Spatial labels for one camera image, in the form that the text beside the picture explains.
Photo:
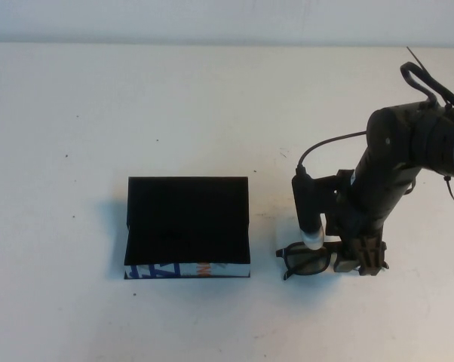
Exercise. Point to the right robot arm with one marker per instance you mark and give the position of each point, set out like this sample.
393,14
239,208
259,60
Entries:
438,139

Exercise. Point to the black glasses case box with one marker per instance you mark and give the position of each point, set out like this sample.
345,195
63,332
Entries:
185,215

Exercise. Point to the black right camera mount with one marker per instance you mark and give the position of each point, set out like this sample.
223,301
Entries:
327,196

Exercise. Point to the dark framed glasses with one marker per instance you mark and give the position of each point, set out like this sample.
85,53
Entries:
306,264

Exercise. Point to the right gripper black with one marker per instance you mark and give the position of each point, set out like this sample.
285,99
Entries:
374,196

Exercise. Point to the right wrist camera silver tip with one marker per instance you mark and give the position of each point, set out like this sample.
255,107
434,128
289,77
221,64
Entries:
306,203

